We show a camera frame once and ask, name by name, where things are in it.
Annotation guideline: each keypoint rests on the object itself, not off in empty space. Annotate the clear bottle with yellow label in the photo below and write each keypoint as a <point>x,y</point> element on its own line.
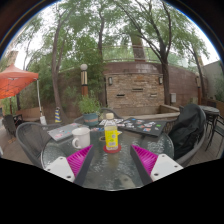
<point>111,136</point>

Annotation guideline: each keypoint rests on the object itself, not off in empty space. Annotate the flat round red coaster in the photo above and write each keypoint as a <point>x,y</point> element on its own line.
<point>106,150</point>

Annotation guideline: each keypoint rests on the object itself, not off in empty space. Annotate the black metal chair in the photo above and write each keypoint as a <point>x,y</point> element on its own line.
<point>216,133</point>

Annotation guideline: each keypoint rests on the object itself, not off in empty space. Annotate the white paper booklet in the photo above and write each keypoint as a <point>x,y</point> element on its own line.
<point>101,122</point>

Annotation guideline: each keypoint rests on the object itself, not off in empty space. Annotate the wall lamp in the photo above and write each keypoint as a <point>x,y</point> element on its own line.
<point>110,81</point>
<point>160,80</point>

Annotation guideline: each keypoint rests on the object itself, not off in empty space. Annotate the dark patio chair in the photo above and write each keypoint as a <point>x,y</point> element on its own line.
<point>10,123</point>

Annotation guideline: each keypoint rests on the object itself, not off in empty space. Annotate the white mug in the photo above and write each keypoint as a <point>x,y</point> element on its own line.
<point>81,137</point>

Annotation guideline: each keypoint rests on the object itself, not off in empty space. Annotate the orange canopy with white pole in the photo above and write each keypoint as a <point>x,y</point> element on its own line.
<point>15,81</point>

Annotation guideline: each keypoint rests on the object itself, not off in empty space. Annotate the globe lamp post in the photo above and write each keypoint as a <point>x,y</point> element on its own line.
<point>84,80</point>

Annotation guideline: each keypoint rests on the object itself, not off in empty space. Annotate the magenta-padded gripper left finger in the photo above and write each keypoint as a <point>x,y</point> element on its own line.
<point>60,168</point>

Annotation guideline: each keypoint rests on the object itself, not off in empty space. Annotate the black jacket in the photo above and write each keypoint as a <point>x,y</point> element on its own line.
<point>186,130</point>

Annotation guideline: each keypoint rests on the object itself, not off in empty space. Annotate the grey laptop with stickers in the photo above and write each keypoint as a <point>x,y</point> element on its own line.
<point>63,131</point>

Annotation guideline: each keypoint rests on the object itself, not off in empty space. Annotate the wooden bench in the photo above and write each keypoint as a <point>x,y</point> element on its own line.
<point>30,113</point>

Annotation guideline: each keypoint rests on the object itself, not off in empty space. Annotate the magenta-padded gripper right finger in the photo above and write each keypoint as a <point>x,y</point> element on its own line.
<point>165,166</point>

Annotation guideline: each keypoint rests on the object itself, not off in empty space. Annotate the yellow blue striped cone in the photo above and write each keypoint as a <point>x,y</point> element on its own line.
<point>57,115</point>

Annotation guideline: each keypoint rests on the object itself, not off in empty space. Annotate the round dark patio table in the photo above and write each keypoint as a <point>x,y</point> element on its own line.
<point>210,110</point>

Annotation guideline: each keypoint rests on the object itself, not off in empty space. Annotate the black laptop with stickers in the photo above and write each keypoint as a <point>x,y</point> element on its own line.
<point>143,126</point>

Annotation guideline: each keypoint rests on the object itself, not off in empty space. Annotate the grey wall box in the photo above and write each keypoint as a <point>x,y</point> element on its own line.
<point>173,97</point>

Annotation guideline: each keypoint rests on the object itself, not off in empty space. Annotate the green plant in blue pot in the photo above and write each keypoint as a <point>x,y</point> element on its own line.
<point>90,118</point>

